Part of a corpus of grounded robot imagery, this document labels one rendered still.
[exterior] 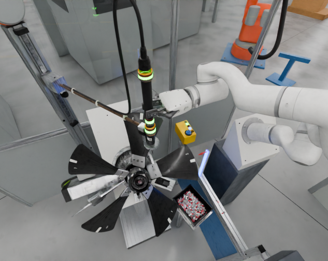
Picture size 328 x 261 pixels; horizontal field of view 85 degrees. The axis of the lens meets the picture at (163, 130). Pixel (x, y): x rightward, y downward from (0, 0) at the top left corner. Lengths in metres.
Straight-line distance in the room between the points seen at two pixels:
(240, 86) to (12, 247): 2.49
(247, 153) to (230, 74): 0.82
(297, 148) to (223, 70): 0.58
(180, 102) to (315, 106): 0.37
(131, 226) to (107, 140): 1.17
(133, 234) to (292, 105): 1.83
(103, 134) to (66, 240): 1.43
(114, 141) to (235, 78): 0.82
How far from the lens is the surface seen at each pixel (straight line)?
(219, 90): 0.71
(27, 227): 2.58
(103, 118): 1.15
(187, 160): 1.08
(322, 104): 0.56
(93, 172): 1.02
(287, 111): 0.58
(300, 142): 1.05
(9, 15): 1.08
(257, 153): 1.41
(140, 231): 2.06
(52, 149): 1.82
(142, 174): 0.96
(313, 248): 2.58
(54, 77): 1.10
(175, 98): 0.65
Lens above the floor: 2.10
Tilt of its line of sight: 50 degrees down
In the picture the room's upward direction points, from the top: straight up
